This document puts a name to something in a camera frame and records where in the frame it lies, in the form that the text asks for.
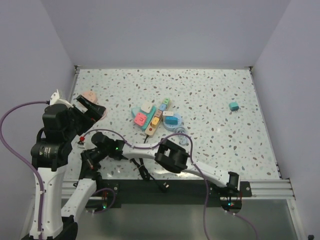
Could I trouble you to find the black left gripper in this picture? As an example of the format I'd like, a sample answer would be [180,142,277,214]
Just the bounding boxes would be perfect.
[64,94,106,139]

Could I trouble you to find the pink round socket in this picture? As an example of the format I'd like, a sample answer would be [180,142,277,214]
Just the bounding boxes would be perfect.
[81,90,98,104]

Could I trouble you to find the pink square adapter plug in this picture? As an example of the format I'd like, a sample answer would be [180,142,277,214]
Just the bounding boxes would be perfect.
[133,112,147,127]

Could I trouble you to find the teal triangular power socket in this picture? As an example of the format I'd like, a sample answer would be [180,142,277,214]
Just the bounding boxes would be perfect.
[131,106,157,131]

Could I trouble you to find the yellow cube plug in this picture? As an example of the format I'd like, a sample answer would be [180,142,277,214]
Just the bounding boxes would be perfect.
[151,117,160,128]

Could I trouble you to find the blue square adapter plug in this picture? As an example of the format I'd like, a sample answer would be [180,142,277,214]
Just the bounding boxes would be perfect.
[164,116,179,126]

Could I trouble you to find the teal cube plug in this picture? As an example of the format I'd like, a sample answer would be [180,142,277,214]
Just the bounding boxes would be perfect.
[228,102,240,112]

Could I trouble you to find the beige power strip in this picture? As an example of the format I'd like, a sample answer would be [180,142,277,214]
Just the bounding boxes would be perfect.
[144,97,172,137]

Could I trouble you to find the light blue round socket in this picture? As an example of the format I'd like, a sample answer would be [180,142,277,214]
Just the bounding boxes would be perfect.
[163,113,183,132]

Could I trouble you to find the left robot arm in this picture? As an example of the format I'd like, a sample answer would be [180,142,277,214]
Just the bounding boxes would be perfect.
[25,92,106,240]

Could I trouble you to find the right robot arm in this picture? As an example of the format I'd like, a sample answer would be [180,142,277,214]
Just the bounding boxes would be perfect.
[79,131,241,197]

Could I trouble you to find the white square adapter plug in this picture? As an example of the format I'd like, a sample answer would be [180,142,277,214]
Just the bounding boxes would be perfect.
[140,101,153,114]

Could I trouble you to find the tan cube plug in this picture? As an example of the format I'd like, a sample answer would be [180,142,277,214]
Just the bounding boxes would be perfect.
[155,109,163,118]

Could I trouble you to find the light blue cube plug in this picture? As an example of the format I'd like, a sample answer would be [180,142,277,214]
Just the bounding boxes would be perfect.
[159,104,167,111]

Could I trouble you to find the green cube plug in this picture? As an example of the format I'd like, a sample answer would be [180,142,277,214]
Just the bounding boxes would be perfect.
[162,98,171,106]

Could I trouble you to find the white flat adapter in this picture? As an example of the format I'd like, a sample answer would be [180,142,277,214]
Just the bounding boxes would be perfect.
[162,111,174,117]

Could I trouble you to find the white red wrist camera mount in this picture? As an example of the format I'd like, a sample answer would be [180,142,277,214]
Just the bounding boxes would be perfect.
[76,136,90,150]

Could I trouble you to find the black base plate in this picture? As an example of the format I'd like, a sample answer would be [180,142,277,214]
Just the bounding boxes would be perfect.
[85,179,253,211]

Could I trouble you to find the black power cable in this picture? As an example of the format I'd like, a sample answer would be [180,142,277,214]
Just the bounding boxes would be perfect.
[129,136,170,193]

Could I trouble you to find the light blue coiled cable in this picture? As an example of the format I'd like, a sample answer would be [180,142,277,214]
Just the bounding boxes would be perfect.
[172,126,189,146]

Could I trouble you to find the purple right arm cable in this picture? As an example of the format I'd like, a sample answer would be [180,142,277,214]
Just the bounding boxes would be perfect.
[82,128,258,240]

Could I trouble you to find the aluminium frame rail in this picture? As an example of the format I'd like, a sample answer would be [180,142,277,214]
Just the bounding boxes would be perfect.
[18,66,308,240]

